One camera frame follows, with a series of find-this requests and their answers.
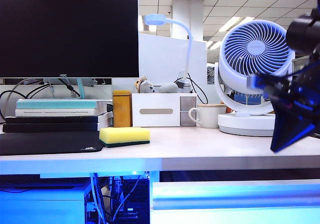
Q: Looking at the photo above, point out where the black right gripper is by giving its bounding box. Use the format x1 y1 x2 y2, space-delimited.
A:
259 66 320 153

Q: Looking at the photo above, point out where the white desk drawer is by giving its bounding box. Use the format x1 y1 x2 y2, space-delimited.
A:
151 180 320 224

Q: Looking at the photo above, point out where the yellow sponge with green pad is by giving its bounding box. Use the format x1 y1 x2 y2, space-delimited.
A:
98 127 151 149

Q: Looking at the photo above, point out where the white round desk fan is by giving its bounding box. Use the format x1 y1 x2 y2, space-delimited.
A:
214 19 296 137

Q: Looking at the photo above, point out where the white ceramic mug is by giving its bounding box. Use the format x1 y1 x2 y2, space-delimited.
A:
187 105 227 129

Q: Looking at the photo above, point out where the round wooden mug lid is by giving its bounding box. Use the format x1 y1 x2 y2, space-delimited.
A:
196 103 227 109

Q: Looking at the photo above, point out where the grey desk divider panel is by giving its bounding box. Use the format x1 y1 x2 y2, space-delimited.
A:
0 83 218 105

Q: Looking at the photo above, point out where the white background fan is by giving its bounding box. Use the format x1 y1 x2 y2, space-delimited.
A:
206 65 219 85

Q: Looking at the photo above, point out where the grey stone shaped plush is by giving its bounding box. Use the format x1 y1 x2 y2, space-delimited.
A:
157 82 179 94

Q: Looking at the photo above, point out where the white tissue box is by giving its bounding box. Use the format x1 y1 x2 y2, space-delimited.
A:
131 92 198 128

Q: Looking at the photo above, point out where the white partition board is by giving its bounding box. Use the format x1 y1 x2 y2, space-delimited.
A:
138 33 208 85

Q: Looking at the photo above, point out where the small brown white plush toy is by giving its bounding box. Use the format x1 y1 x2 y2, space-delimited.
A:
134 76 155 94

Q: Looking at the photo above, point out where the amber yellow rectangular tin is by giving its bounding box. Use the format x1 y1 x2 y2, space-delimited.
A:
112 89 133 128

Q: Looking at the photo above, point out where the black computer tower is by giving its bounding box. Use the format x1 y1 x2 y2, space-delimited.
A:
109 176 151 224

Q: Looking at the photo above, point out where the white gooseneck desk lamp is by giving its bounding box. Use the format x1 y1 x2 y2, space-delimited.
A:
143 13 194 92

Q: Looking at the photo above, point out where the teal covered book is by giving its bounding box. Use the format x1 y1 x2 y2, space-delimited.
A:
15 99 113 110

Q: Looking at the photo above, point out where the white covered book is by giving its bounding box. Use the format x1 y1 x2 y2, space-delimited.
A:
14 108 111 117

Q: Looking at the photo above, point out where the black AOC computer monitor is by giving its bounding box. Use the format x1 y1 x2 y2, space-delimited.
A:
0 0 140 100

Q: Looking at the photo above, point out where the black mouse pad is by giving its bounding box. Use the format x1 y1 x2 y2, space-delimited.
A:
0 131 105 157

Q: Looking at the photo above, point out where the white cabinet unit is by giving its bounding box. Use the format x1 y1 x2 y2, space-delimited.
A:
0 184 92 224

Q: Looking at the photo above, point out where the black flat box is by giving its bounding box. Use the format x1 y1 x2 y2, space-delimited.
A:
0 174 41 185

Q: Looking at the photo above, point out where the black lamp power cable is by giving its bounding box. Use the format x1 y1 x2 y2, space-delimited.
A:
173 73 209 105

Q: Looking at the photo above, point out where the white cable bundle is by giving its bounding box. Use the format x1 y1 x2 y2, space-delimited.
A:
89 173 106 224

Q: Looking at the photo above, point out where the black plugged monitor cable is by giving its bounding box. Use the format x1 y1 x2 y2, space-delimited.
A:
57 78 81 98

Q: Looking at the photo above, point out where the grey monitor cable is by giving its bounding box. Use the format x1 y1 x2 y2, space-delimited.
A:
4 78 40 103

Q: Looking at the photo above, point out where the black looping monitor cable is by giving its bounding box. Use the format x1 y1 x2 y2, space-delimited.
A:
0 83 52 121

